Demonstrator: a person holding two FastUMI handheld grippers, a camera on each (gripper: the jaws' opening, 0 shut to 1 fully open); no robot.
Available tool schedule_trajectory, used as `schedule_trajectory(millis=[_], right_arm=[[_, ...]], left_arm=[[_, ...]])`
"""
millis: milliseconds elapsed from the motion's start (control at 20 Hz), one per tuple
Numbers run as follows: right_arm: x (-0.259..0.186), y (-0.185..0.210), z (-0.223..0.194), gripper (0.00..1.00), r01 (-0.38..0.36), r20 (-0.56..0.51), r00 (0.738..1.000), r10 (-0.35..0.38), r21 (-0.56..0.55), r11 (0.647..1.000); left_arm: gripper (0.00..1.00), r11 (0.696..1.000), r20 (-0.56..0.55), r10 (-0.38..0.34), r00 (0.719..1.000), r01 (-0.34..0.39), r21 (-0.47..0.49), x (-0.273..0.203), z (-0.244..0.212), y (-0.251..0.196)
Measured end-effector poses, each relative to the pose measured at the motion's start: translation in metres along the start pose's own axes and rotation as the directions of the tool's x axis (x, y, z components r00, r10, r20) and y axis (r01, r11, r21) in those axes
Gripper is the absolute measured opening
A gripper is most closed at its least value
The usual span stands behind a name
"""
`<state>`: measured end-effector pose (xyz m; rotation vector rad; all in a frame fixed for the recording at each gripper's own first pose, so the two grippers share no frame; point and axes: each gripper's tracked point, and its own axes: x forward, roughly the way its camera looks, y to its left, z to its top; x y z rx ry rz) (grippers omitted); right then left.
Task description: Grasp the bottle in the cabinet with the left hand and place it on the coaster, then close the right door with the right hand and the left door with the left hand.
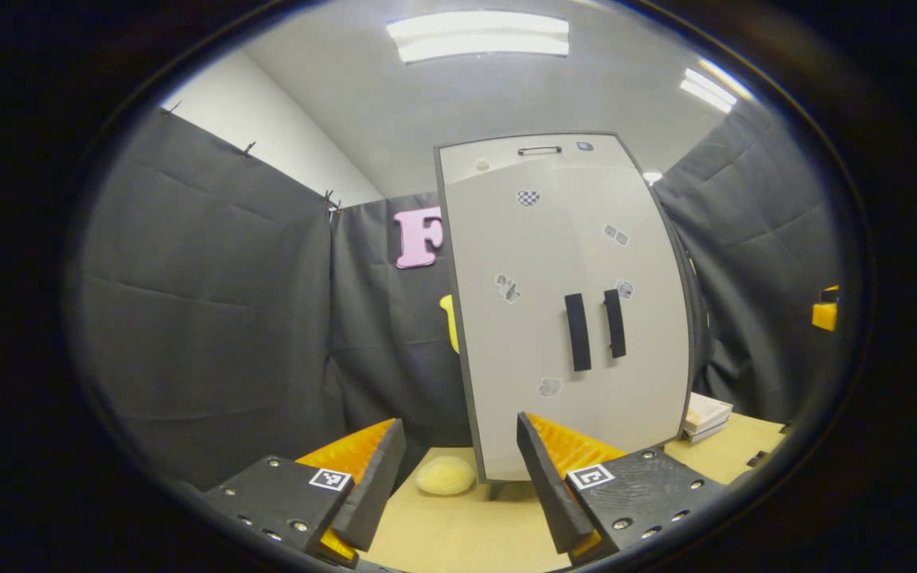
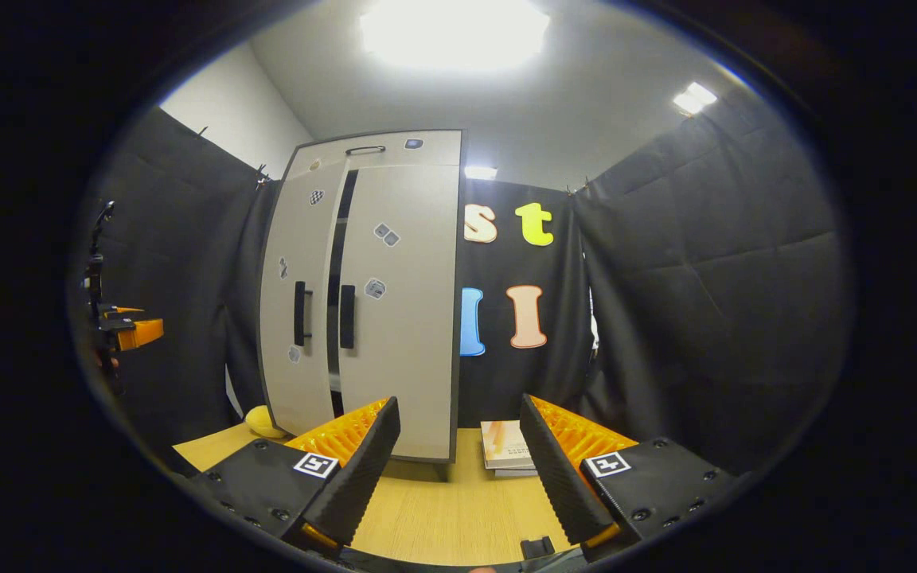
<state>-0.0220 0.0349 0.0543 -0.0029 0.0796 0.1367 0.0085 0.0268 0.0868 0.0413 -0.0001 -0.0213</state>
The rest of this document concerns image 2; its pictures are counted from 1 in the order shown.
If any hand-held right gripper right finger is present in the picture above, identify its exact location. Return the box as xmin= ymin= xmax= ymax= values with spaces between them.
xmin=519 ymin=394 xmax=734 ymax=562

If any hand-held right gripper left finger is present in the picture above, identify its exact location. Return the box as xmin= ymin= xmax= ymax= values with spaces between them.
xmin=188 ymin=396 xmax=402 ymax=558

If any yellow coaster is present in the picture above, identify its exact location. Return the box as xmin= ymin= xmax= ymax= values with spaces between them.
xmin=245 ymin=405 xmax=291 ymax=439

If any grey cabinet door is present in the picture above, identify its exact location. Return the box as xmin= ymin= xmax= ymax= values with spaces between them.
xmin=337 ymin=163 xmax=461 ymax=462
xmin=258 ymin=158 xmax=348 ymax=437

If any grey cabinet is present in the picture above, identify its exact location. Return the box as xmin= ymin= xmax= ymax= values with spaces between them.
xmin=257 ymin=129 xmax=466 ymax=464

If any beige book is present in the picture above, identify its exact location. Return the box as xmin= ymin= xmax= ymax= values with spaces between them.
xmin=481 ymin=420 xmax=537 ymax=470

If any quilted black cloth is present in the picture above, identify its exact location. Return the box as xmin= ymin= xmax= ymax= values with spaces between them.
xmin=572 ymin=88 xmax=853 ymax=474
xmin=76 ymin=107 xmax=280 ymax=454

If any ceiling light panel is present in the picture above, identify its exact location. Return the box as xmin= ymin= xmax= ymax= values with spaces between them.
xmin=672 ymin=81 xmax=719 ymax=116
xmin=359 ymin=0 xmax=551 ymax=72

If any black door handle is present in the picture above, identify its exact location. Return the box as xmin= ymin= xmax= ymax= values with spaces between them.
xmin=339 ymin=284 xmax=357 ymax=349
xmin=293 ymin=280 xmax=314 ymax=347

